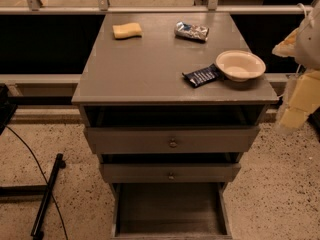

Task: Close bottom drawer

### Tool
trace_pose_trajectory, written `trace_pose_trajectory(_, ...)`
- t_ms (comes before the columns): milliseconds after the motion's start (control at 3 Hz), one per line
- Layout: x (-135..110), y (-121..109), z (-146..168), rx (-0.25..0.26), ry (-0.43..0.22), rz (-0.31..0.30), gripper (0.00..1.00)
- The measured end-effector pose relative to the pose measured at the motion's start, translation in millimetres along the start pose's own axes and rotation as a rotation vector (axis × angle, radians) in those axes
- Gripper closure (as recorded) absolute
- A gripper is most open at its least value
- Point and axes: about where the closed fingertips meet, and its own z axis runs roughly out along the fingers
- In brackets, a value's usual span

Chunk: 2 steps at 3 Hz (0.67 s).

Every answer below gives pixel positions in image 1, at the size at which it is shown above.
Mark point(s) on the black equipment at left edge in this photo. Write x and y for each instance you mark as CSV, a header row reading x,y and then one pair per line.
x,y
7,109

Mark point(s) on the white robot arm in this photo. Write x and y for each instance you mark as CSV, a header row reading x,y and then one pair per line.
x,y
303,44

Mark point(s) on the metal railing frame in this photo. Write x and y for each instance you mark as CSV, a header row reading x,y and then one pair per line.
x,y
24,47

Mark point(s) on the grey wooden drawer cabinet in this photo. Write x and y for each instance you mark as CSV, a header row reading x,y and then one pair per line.
x,y
163,98

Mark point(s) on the dark blue snack wrapper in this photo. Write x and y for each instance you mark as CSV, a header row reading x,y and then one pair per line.
x,y
203,76

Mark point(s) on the crumpled silver foil packet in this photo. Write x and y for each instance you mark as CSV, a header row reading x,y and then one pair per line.
x,y
190,31

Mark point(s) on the grey bottom drawer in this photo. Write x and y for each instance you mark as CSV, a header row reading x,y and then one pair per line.
x,y
170,211

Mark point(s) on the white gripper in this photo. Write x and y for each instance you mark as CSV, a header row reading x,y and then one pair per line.
x,y
309,42

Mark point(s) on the grey top drawer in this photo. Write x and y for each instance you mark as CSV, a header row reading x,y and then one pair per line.
x,y
164,140

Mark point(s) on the grey drawer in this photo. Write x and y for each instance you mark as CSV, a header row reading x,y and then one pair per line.
x,y
164,140
169,173
170,211

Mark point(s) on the yellow sponge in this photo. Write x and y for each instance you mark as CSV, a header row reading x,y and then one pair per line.
x,y
127,30

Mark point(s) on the black stand base bar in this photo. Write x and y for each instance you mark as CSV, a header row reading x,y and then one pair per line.
x,y
37,233

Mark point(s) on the grey middle drawer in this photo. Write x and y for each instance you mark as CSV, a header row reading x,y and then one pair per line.
x,y
169,173

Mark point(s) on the cream plastic bowl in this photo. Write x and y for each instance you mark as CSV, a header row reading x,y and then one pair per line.
x,y
240,66

